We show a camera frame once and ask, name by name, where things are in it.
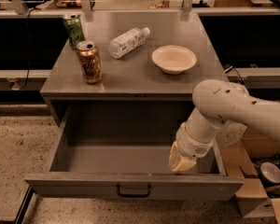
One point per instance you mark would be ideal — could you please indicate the orange soda can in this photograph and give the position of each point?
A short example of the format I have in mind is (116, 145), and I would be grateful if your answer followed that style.
(90, 62)

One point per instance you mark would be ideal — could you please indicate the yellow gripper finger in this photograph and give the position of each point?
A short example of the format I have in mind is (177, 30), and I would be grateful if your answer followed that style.
(179, 163)

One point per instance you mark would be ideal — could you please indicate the brown cardboard box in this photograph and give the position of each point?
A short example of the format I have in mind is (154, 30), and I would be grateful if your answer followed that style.
(251, 197)

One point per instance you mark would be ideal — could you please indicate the grey top drawer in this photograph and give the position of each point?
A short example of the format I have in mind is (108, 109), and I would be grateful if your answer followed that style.
(121, 151)

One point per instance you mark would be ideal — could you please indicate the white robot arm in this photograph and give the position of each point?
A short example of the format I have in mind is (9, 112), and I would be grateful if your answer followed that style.
(217, 103)

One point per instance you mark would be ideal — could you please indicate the grey metal drawer cabinet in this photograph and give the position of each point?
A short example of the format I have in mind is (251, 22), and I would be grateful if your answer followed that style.
(134, 101)

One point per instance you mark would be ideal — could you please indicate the white paper bowl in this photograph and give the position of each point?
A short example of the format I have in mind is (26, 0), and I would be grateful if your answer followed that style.
(174, 59)

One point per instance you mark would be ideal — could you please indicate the clear plastic water bottle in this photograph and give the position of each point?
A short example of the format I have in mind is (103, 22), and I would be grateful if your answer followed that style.
(127, 42)

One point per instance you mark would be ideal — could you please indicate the black chair leg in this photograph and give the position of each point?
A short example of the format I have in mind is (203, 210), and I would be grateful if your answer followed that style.
(23, 208)

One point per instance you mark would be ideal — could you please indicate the green soda can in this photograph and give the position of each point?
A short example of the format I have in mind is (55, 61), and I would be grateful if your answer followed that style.
(74, 29)

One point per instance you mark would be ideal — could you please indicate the silver metal bowl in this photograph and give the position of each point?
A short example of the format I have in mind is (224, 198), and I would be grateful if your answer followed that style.
(270, 172)

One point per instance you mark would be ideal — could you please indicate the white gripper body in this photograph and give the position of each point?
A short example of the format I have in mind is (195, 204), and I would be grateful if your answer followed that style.
(192, 146)

